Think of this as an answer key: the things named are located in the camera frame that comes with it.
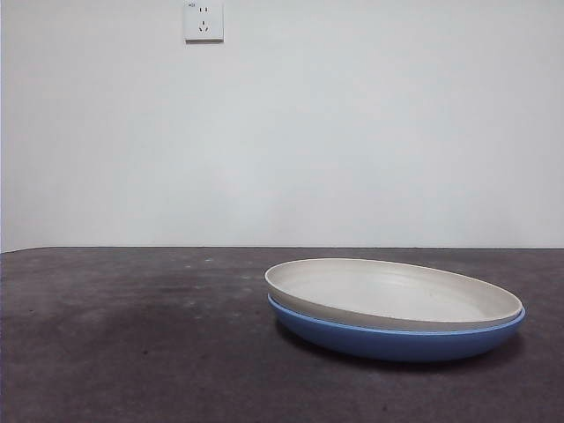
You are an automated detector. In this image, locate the white plate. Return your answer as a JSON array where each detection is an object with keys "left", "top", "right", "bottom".
[{"left": 263, "top": 257, "right": 525, "bottom": 331}]

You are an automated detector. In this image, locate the blue plate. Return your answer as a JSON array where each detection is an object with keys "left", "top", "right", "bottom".
[{"left": 266, "top": 293, "right": 527, "bottom": 363}]

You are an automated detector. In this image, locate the white wall socket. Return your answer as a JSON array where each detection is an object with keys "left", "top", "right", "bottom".
[{"left": 183, "top": 1, "right": 225, "bottom": 44}]

